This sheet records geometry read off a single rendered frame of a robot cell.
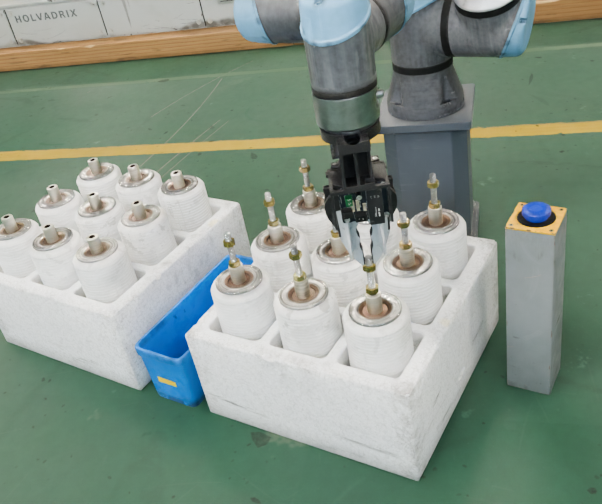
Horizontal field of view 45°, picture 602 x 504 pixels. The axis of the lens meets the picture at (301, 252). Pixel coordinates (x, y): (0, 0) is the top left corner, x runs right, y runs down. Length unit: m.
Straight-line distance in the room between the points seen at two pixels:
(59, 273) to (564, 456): 0.91
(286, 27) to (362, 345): 0.43
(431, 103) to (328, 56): 0.65
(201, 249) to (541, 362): 0.66
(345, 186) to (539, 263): 0.36
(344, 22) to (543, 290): 0.53
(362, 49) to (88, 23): 2.60
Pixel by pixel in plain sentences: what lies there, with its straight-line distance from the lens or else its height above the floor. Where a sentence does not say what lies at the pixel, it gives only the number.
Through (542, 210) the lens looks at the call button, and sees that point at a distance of 1.07.
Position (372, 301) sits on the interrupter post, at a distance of 1.01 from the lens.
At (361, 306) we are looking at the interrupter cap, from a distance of 1.04.
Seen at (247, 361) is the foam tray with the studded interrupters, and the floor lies 0.16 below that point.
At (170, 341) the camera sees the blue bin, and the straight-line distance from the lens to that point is 1.37.
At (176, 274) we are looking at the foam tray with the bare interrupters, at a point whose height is 0.15.
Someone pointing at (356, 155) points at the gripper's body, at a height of 0.52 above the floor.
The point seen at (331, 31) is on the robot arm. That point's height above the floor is 0.67.
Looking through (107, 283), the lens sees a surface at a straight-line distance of 1.32.
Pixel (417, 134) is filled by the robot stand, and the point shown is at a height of 0.27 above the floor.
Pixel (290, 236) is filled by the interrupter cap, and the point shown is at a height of 0.25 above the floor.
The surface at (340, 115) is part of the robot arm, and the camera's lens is 0.82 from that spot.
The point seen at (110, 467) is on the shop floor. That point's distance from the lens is 1.29.
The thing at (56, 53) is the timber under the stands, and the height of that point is 0.06.
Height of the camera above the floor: 0.90
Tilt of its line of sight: 33 degrees down
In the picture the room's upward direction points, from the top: 11 degrees counter-clockwise
